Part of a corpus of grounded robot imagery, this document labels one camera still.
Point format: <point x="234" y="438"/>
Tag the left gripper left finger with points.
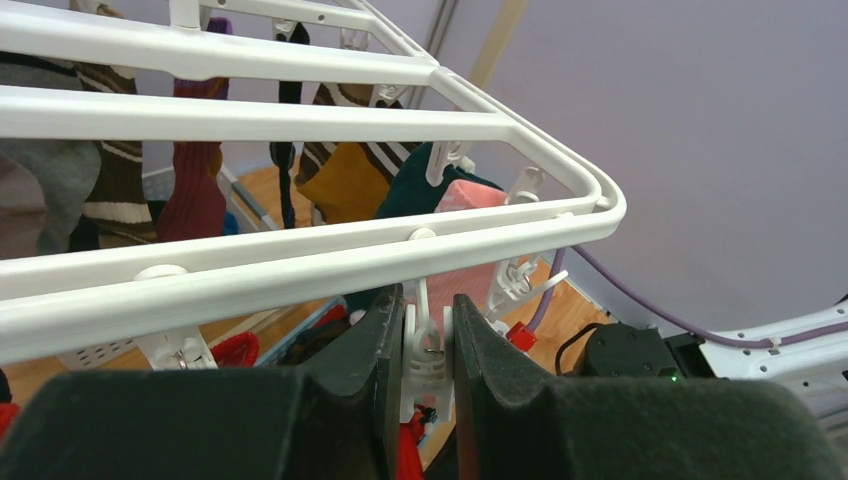
<point x="336" y="416"/>

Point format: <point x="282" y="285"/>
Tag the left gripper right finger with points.
<point x="515" y="420"/>

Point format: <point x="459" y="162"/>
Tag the white hanger clip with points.
<point x="428" y="358"/>

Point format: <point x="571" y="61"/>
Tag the red snowman sock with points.
<point x="9" y="410"/>

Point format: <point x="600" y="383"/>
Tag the red santa sock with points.
<point x="238" y="351"/>

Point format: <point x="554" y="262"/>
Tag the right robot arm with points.
<point x="807" y="355"/>

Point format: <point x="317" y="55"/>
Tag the blue plastic basket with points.
<point x="277" y="339"/>

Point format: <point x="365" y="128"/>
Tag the mustard yellow sock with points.
<point x="342" y="183"/>

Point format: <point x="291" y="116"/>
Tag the pink patterned sock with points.
<point x="464" y="252"/>

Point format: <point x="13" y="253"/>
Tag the dark green sock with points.
<point x="411" y="194"/>

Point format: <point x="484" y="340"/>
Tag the white plastic basket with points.
<point x="195" y="210"/>

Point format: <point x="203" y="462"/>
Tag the brown striped sock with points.
<point x="117" y="204"/>

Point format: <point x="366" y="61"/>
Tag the grey sock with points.
<point x="66" y="170"/>

